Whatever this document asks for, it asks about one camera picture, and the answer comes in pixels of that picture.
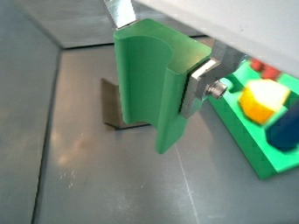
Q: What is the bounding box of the green arch block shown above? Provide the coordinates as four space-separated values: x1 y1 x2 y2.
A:
114 18 211 154

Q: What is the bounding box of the tall red notched block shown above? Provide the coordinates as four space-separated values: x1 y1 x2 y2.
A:
250 58 282 81

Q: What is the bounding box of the green shape sorter board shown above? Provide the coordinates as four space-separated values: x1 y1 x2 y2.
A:
208 60 299 179

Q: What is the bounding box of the blue hexagonal prism block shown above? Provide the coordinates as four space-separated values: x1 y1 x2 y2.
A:
266 101 299 151

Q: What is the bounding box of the yellow pentagon block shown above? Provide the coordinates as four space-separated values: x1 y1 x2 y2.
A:
238 79 291 124

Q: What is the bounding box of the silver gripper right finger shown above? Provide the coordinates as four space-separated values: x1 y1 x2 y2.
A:
180 40 246 118

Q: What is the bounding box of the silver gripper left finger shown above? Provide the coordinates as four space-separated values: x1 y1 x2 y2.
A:
104 0 136 30

